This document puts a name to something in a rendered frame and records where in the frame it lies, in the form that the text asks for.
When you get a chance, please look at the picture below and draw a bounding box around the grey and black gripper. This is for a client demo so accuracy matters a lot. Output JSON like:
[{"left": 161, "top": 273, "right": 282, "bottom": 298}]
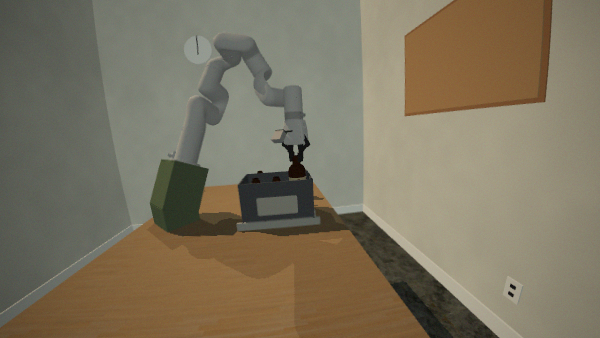
[{"left": 282, "top": 119, "right": 310, "bottom": 162}]

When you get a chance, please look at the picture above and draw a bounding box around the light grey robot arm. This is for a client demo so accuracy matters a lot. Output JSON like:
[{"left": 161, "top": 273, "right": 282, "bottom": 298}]
[{"left": 168, "top": 32, "right": 306, "bottom": 166}]

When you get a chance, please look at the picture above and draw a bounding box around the dark grey crate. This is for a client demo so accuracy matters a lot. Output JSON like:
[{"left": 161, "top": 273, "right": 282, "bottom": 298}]
[{"left": 238, "top": 170, "right": 314, "bottom": 222}]

